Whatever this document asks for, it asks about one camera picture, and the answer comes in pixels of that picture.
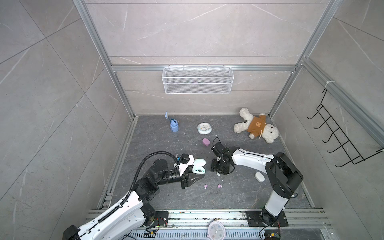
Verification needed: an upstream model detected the white earbud case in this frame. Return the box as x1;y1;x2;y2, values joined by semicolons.
255;172;265;183

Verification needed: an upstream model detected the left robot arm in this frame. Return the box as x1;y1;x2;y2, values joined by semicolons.
63;151;206;240

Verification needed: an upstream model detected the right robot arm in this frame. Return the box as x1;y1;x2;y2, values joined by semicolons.
211;141;304;225

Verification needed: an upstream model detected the pink earbud case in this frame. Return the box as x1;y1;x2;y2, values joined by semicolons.
202;138;211;146

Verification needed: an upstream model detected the white round bowl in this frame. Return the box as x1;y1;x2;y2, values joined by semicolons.
197;123;212;135

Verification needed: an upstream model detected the white teddy bear brown shirt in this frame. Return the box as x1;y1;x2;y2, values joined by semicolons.
233;108;279;144

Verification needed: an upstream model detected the white round clock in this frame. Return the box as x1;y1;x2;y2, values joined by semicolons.
208;221;226;240

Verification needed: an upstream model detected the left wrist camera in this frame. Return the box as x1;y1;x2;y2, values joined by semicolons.
179;154;195;176

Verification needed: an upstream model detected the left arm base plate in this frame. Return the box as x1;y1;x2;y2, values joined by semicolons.
143;211;169;228

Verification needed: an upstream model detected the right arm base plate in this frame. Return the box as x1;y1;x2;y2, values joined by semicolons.
245;211;289;227

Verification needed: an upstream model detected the white wire basket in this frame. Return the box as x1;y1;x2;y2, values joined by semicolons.
162;66;235;95

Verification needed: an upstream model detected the black wall hook rack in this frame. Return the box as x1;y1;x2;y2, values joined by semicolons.
307;89;384;168

